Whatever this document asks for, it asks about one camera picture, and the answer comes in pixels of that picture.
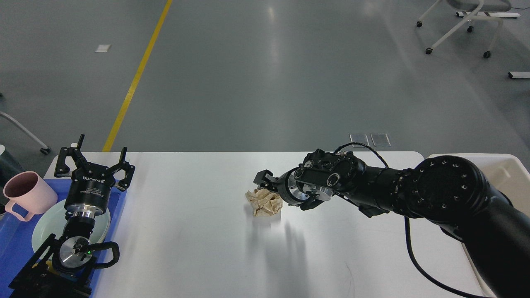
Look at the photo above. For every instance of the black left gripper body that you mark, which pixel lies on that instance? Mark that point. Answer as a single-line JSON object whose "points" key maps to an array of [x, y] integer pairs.
{"points": [[90, 189]]}

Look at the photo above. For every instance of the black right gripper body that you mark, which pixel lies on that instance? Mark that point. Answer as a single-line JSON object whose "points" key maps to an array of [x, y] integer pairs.
{"points": [[289, 191]]}

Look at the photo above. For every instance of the brown paper ball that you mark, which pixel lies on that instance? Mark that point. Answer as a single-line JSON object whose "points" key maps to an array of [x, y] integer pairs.
{"points": [[264, 202]]}

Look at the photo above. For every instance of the light green plate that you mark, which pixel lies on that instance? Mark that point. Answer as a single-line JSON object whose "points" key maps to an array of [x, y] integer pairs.
{"points": [[53, 221]]}

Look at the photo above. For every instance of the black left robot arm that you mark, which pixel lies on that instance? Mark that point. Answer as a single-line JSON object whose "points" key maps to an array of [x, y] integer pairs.
{"points": [[62, 265]]}

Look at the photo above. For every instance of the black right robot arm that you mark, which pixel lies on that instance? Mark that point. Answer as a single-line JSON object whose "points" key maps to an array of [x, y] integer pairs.
{"points": [[449, 191]]}

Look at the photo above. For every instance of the pink mug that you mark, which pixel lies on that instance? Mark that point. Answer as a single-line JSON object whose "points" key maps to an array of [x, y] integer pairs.
{"points": [[28, 195]]}

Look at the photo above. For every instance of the person in jeans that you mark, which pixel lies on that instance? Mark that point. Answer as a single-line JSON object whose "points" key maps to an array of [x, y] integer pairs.
{"points": [[9, 167]]}

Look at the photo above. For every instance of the left floor outlet cover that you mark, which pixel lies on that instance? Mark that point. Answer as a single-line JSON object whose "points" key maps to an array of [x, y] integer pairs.
{"points": [[359, 139]]}

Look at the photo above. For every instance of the floor outlet cover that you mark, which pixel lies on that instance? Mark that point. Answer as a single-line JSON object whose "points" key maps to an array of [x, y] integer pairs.
{"points": [[359, 139], [380, 140]]}

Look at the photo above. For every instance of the right floor outlet cover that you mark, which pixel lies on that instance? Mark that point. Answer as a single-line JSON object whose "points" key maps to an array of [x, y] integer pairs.
{"points": [[380, 140]]}

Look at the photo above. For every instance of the white plastic bin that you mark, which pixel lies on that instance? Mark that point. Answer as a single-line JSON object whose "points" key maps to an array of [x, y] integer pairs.
{"points": [[507, 173]]}

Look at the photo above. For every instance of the white floor bar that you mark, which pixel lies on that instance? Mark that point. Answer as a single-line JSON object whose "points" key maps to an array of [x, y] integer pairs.
{"points": [[518, 75]]}

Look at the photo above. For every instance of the white office chair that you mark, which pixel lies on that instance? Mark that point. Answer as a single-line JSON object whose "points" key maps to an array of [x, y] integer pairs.
{"points": [[476, 10]]}

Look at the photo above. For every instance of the grey chair frame left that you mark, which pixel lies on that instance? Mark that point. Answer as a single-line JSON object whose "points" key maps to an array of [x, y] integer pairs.
{"points": [[44, 149]]}

